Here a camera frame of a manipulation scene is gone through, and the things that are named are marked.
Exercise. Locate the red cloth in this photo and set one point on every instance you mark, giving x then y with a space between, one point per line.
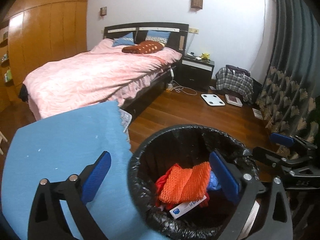
162 187

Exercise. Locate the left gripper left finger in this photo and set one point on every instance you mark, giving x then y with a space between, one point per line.
47 219

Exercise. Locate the left wall lamp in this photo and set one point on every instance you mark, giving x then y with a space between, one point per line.
103 11

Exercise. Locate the wooden wardrobe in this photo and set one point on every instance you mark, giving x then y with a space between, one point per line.
39 31

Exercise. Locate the orange mesh net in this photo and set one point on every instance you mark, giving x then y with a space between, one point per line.
186 182

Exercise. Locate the right wall lamp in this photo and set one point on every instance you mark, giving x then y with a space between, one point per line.
196 4

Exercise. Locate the wall lamp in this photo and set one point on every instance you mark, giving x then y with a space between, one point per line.
196 4
103 11

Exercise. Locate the pink quilt bed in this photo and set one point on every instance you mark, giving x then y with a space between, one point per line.
101 74

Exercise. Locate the left blue pillow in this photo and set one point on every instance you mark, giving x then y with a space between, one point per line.
126 40

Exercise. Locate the grey green patterned curtain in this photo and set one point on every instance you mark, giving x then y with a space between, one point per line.
289 99

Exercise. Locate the yellow plush toy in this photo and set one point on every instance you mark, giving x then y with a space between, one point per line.
205 56

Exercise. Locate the blue plastic bag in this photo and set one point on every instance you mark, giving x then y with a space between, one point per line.
213 184

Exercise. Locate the brown dotted pillow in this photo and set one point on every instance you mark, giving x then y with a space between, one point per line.
145 47

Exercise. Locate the white bathroom scale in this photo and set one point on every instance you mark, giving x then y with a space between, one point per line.
212 100

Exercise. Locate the plaid shirt on chair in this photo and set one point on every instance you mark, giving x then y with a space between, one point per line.
237 80

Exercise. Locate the black trash bin with liner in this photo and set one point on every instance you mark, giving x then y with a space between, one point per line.
186 145

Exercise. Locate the white framed scale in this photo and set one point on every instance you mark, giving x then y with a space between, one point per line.
233 100

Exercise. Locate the right blue pillow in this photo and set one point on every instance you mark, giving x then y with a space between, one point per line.
158 36

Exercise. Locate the black bedside table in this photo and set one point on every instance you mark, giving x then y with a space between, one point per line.
195 74

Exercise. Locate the dark wooden headboard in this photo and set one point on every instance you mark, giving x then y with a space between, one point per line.
176 41

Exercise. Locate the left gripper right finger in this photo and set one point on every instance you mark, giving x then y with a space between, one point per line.
242 190

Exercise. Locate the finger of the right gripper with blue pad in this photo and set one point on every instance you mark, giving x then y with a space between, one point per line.
268 157
295 143

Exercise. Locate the blue pillow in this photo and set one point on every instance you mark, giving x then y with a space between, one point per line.
126 40
158 36

